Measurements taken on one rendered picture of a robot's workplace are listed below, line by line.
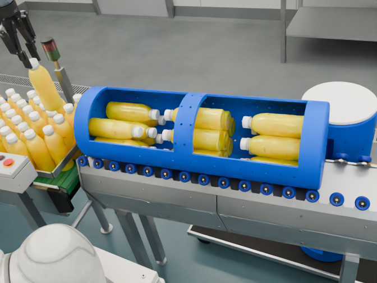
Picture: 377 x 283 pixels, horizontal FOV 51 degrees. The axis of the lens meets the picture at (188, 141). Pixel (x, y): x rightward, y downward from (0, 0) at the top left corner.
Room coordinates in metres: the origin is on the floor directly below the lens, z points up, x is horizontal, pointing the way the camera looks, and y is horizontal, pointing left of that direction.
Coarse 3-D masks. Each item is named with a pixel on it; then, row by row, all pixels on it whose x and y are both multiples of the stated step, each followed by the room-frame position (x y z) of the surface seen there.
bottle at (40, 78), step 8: (32, 72) 1.30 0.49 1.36; (40, 72) 1.30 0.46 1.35; (48, 72) 1.33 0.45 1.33; (32, 80) 1.30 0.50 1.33; (40, 80) 1.29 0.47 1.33; (48, 80) 1.31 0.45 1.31; (40, 88) 1.29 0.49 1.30; (48, 88) 1.30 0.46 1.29; (56, 88) 1.34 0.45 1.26; (40, 96) 1.30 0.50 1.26; (48, 96) 1.30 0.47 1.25; (56, 96) 1.32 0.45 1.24; (48, 104) 1.30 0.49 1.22; (56, 104) 1.31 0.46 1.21
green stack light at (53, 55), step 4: (56, 48) 1.82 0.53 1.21; (48, 52) 1.80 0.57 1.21; (52, 52) 1.80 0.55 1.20; (56, 52) 1.81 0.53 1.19; (48, 56) 1.80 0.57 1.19; (52, 56) 1.80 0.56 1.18; (56, 56) 1.81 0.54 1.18; (60, 56) 1.83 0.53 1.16; (48, 60) 1.81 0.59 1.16; (52, 60) 1.80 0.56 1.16
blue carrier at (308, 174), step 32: (96, 96) 1.27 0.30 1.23; (128, 96) 1.38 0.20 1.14; (160, 96) 1.30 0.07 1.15; (192, 96) 1.14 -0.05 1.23; (224, 96) 1.12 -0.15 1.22; (160, 128) 1.30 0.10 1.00; (192, 128) 1.01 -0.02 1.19; (320, 128) 0.86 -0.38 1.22; (128, 160) 1.10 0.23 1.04; (160, 160) 1.03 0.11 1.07; (192, 160) 0.97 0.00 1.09; (224, 160) 0.92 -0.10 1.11; (320, 160) 0.80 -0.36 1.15
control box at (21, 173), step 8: (0, 152) 1.23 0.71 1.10; (0, 160) 1.18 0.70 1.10; (16, 160) 1.16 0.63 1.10; (24, 160) 1.15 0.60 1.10; (0, 168) 1.13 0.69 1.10; (8, 168) 1.12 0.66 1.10; (16, 168) 1.11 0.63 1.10; (24, 168) 1.14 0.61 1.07; (32, 168) 1.16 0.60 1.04; (0, 176) 1.11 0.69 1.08; (8, 176) 1.09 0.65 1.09; (16, 176) 1.10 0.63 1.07; (24, 176) 1.12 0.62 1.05; (32, 176) 1.15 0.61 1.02; (0, 184) 1.13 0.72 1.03; (8, 184) 1.10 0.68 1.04; (16, 184) 1.09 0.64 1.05; (24, 184) 1.11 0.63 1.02; (16, 192) 1.10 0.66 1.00
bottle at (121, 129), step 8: (96, 120) 1.24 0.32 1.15; (104, 120) 1.23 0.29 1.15; (112, 120) 1.22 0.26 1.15; (120, 120) 1.21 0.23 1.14; (96, 128) 1.21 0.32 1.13; (104, 128) 1.19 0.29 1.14; (112, 128) 1.18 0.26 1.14; (120, 128) 1.17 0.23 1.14; (128, 128) 1.17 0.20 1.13; (104, 136) 1.19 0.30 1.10; (112, 136) 1.18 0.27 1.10; (120, 136) 1.16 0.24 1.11; (128, 136) 1.15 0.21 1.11
